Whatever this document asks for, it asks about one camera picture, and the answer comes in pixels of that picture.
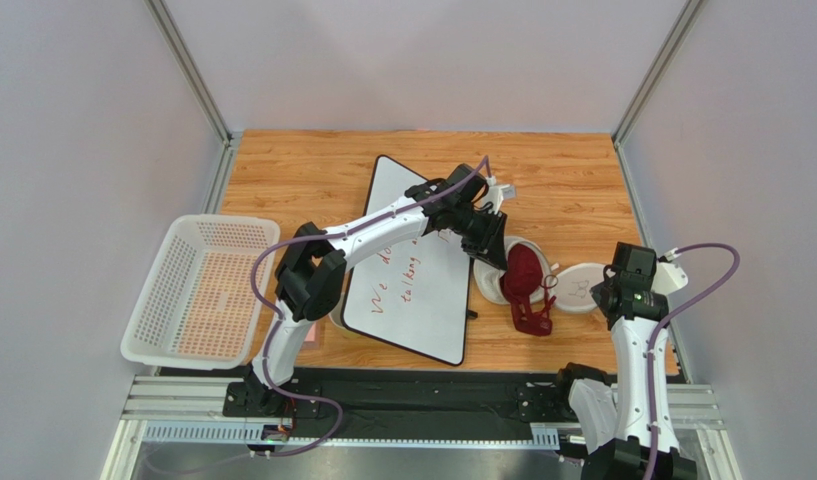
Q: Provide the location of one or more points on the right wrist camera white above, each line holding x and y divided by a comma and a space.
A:
670, 276

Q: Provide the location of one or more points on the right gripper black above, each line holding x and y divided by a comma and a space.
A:
604, 296

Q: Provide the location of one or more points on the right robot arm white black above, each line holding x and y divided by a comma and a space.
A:
628, 429

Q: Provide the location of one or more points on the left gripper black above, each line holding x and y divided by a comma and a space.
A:
495, 254

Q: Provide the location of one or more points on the white plastic basket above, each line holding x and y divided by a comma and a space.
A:
197, 309

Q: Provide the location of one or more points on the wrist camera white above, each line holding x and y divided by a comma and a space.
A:
498, 193
670, 276

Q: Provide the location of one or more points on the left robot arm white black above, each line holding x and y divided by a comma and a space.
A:
310, 271

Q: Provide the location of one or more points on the whiteboard with red writing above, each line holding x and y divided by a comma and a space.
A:
413, 295

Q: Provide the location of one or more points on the pink eraser block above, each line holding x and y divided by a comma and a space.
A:
313, 338

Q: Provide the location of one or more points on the aluminium frame rail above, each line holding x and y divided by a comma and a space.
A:
172, 426

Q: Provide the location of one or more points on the dark red bra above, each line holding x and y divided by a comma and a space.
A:
527, 289

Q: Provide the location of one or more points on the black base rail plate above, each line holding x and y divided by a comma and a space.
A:
404, 404

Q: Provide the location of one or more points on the white mesh laundry bag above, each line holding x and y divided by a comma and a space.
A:
570, 287

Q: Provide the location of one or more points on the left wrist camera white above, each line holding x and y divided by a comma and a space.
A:
498, 193

